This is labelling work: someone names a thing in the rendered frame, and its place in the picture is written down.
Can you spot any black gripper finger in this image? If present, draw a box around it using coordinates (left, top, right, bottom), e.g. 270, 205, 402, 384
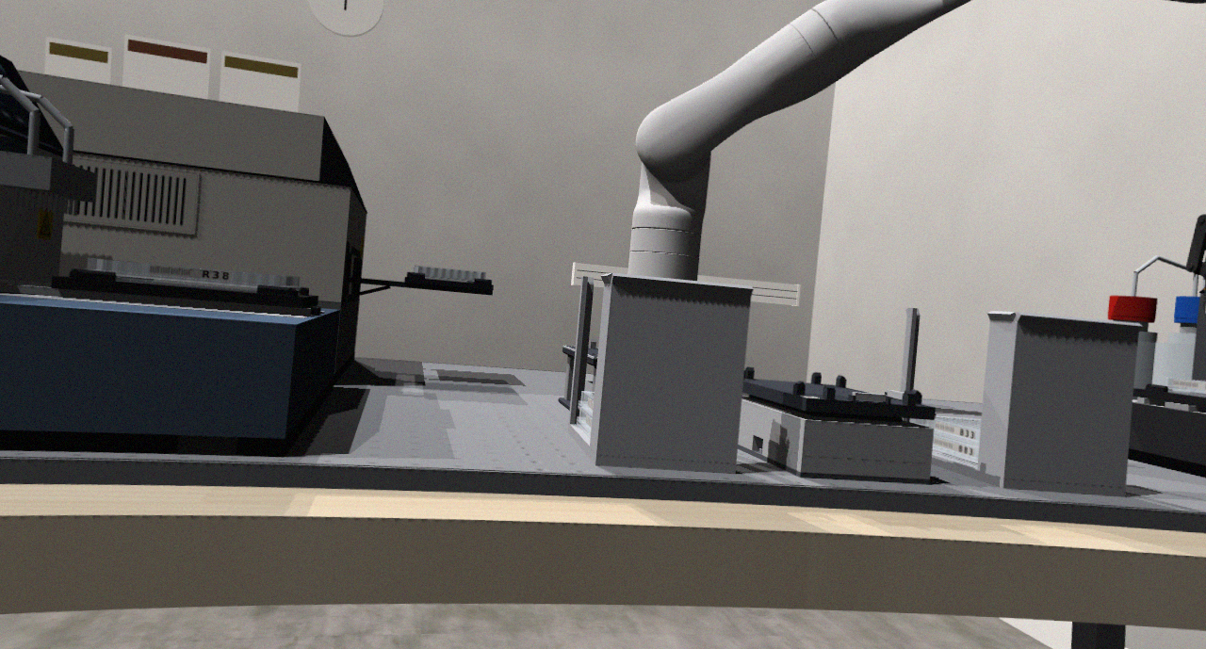
1185, 215, 1206, 315

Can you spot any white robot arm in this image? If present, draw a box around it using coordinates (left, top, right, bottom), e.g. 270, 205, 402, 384
627, 0, 971, 281

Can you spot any white plastic bottle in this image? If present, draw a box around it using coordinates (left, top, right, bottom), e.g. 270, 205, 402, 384
1152, 343, 1195, 385

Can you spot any red bottle cap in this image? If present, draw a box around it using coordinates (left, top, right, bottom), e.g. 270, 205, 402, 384
1108, 296, 1158, 318

